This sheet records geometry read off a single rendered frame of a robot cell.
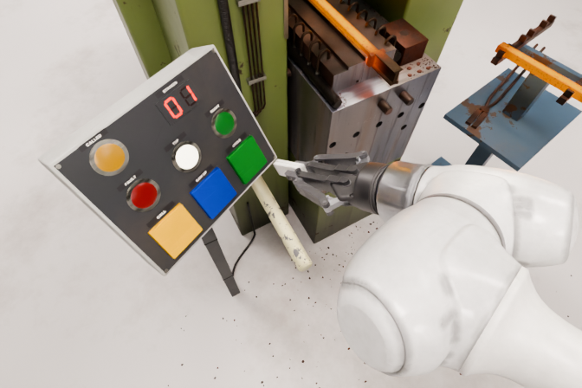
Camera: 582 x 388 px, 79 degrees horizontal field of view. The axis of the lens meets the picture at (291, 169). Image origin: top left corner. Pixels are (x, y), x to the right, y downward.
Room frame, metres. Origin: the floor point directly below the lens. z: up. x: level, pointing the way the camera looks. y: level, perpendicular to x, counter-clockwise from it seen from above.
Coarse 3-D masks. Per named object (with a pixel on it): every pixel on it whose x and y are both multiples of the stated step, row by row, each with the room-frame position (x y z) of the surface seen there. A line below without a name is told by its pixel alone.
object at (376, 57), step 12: (312, 0) 1.04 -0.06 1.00; (324, 0) 1.02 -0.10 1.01; (324, 12) 0.97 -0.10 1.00; (336, 12) 0.96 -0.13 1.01; (336, 24) 0.92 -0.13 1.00; (348, 24) 0.90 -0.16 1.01; (360, 36) 0.85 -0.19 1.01; (372, 48) 0.79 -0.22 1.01; (372, 60) 0.76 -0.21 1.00; (384, 60) 0.73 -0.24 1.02; (384, 72) 0.73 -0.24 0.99; (396, 72) 0.69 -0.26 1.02
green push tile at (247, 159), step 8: (240, 144) 0.45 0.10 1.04; (248, 144) 0.45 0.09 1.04; (256, 144) 0.46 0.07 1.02; (232, 152) 0.43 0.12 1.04; (240, 152) 0.43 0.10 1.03; (248, 152) 0.44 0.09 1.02; (256, 152) 0.45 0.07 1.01; (232, 160) 0.41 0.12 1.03; (240, 160) 0.42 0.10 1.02; (248, 160) 0.43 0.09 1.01; (256, 160) 0.44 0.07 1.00; (264, 160) 0.44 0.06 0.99; (240, 168) 0.41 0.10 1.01; (248, 168) 0.42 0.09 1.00; (256, 168) 0.42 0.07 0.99; (240, 176) 0.40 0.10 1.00; (248, 176) 0.40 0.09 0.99
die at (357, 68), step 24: (288, 0) 1.05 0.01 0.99; (336, 0) 1.05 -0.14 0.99; (288, 24) 0.94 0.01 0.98; (312, 24) 0.93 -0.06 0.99; (360, 24) 0.92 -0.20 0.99; (312, 48) 0.83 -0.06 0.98; (336, 48) 0.82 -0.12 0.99; (360, 48) 0.80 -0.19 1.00; (384, 48) 0.81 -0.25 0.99; (336, 72) 0.73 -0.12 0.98; (360, 72) 0.76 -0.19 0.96
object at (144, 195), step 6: (138, 186) 0.31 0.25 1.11; (144, 186) 0.31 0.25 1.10; (150, 186) 0.31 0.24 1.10; (132, 192) 0.30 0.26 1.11; (138, 192) 0.30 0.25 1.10; (144, 192) 0.30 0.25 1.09; (150, 192) 0.31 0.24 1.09; (156, 192) 0.31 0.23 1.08; (132, 198) 0.29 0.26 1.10; (138, 198) 0.29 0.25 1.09; (144, 198) 0.29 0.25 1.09; (150, 198) 0.30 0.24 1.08; (138, 204) 0.28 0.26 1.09; (144, 204) 0.29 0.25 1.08; (150, 204) 0.29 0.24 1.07
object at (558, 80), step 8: (496, 48) 0.90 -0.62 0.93; (504, 48) 0.88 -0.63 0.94; (512, 48) 0.88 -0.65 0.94; (504, 56) 0.87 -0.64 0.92; (512, 56) 0.86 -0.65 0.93; (520, 56) 0.85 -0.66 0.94; (528, 56) 0.85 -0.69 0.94; (520, 64) 0.83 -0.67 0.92; (528, 64) 0.82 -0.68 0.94; (536, 64) 0.81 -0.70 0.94; (536, 72) 0.79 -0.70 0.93; (544, 72) 0.78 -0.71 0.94; (552, 72) 0.78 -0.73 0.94; (544, 80) 0.77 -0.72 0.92; (552, 80) 0.76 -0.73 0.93; (560, 80) 0.75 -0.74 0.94; (568, 80) 0.75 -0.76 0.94; (560, 88) 0.73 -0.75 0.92; (576, 88) 0.71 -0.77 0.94; (576, 96) 0.70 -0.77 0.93
